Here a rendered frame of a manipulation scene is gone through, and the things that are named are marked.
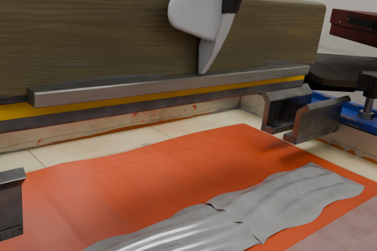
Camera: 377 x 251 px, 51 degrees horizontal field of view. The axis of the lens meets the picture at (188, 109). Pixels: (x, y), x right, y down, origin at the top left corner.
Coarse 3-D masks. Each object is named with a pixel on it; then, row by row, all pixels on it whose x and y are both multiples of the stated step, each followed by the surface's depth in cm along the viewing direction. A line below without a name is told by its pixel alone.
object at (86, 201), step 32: (96, 160) 43; (128, 160) 44; (32, 192) 36; (64, 192) 36; (96, 192) 37; (128, 192) 37; (160, 192) 38; (32, 224) 31; (64, 224) 32; (96, 224) 32; (128, 224) 33
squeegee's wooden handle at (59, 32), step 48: (0, 0) 22; (48, 0) 24; (96, 0) 26; (144, 0) 28; (288, 0) 40; (0, 48) 23; (48, 48) 25; (96, 48) 27; (144, 48) 30; (192, 48) 33; (240, 48) 37; (288, 48) 41; (0, 96) 24
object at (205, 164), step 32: (224, 128) 56; (160, 160) 45; (192, 160) 45; (224, 160) 46; (256, 160) 47; (288, 160) 48; (320, 160) 49; (192, 192) 39; (224, 192) 39; (320, 224) 36; (352, 224) 36
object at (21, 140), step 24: (240, 96) 65; (96, 120) 48; (120, 120) 51; (144, 120) 53; (168, 120) 56; (0, 144) 42; (24, 144) 43; (48, 144) 45; (336, 144) 54; (360, 144) 51
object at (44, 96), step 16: (288, 64) 42; (304, 64) 43; (112, 80) 29; (128, 80) 29; (144, 80) 30; (160, 80) 30; (176, 80) 31; (192, 80) 32; (208, 80) 33; (224, 80) 35; (240, 80) 36; (256, 80) 38; (32, 96) 24; (48, 96) 25; (64, 96) 25; (80, 96) 26; (96, 96) 27; (112, 96) 28; (128, 96) 29
